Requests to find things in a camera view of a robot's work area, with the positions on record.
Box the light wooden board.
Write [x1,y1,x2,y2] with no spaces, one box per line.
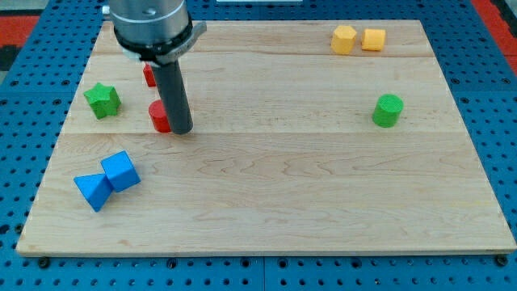
[17,20,516,257]

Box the green star block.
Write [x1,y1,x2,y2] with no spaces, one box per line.
[83,82,121,120]

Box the red star block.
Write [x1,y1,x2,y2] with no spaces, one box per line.
[143,63,156,87]

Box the green cylinder block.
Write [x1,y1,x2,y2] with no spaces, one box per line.
[372,94,404,128]

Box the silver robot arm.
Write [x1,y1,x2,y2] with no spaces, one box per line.
[108,0,208,135]

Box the red cylinder block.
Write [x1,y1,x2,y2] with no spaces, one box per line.
[148,99,171,133]

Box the yellow hexagon block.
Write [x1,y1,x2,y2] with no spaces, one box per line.
[330,25,357,55]

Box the yellow rounded square block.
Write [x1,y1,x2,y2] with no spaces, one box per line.
[361,28,386,51]

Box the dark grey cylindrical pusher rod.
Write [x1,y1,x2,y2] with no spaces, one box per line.
[152,61,193,135]

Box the blue triangular prism block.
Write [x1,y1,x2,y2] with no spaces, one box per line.
[74,173,113,213]

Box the blue cube block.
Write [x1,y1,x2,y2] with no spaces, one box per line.
[100,151,141,192]

